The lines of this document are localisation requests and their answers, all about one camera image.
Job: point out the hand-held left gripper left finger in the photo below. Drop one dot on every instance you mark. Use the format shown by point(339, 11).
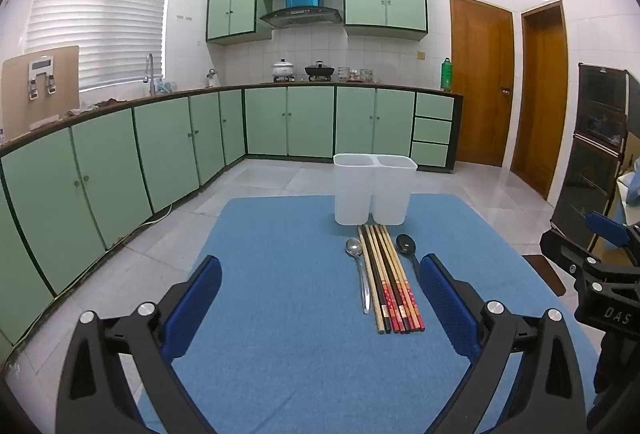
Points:
point(192, 309)

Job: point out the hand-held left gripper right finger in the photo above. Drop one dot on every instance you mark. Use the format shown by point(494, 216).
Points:
point(447, 309)

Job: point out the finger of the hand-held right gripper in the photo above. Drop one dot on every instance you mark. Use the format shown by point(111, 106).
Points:
point(560, 249)
point(607, 229)

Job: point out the bundle of chopsticks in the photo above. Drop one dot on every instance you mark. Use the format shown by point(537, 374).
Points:
point(387, 274)

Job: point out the black spoon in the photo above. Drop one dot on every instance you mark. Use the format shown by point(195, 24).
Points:
point(406, 244)

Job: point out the silver metal spoon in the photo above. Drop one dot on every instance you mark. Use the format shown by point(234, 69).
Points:
point(353, 246)

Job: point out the white two-compartment utensil holder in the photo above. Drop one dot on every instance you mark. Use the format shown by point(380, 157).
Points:
point(350, 194)

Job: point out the blue table mat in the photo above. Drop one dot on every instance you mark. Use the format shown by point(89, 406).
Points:
point(280, 264)

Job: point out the brown wooden door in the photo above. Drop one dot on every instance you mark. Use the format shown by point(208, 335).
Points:
point(480, 78)
point(542, 103)

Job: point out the green base cabinets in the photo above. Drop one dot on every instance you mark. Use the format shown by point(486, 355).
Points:
point(165, 143)

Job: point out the green bottle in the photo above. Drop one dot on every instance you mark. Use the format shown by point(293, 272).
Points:
point(446, 76)

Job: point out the white kettle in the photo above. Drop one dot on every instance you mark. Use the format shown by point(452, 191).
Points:
point(212, 78)

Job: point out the metal kitchen faucet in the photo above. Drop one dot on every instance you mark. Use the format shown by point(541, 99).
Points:
point(150, 68)

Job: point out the row of glass jars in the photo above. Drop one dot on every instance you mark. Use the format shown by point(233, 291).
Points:
point(355, 74)

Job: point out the white cooking pot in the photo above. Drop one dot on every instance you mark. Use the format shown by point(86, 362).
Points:
point(283, 69)

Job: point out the black wok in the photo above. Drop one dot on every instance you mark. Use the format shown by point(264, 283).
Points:
point(320, 71)

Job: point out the brown cardboard board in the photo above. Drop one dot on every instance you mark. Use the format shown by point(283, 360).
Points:
point(15, 88)

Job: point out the black range hood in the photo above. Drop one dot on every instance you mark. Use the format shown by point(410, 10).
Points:
point(300, 17)

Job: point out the white window blind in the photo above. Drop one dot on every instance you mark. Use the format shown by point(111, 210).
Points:
point(100, 8)

